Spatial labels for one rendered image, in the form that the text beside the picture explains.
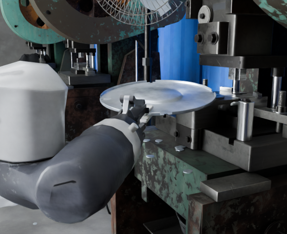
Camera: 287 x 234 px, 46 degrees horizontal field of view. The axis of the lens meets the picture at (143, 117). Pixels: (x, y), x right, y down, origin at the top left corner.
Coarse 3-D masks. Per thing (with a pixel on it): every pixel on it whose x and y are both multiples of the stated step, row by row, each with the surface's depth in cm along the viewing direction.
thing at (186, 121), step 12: (216, 96) 89; (228, 96) 93; (204, 108) 87; (216, 108) 88; (180, 120) 92; (192, 120) 87; (204, 120) 87; (216, 120) 89; (180, 132) 93; (192, 132) 87; (192, 144) 88
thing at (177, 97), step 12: (120, 84) 95; (132, 84) 97; (144, 84) 96; (156, 84) 96; (168, 84) 95; (180, 84) 95; (192, 84) 94; (108, 96) 86; (144, 96) 83; (156, 96) 83; (168, 96) 82; (180, 96) 83; (192, 96) 84; (204, 96) 83; (108, 108) 77; (120, 108) 77; (156, 108) 76; (168, 108) 76; (180, 108) 75; (192, 108) 75
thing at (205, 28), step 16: (208, 0) 92; (224, 0) 86; (208, 16) 90; (224, 16) 86; (240, 16) 83; (256, 16) 85; (208, 32) 88; (224, 32) 85; (240, 32) 84; (256, 32) 86; (272, 32) 88; (208, 48) 89; (224, 48) 86; (240, 48) 85; (256, 48) 87
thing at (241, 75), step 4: (232, 68) 94; (236, 68) 93; (228, 72) 96; (232, 72) 94; (236, 72) 94; (240, 72) 93; (244, 72) 93; (228, 76) 96; (232, 76) 94; (236, 76) 94; (240, 76) 93; (244, 76) 94
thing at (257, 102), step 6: (234, 96) 93; (240, 96) 93; (246, 96) 93; (252, 96) 93; (264, 96) 93; (258, 102) 91; (264, 102) 92; (222, 108) 96; (228, 108) 93; (234, 108) 91
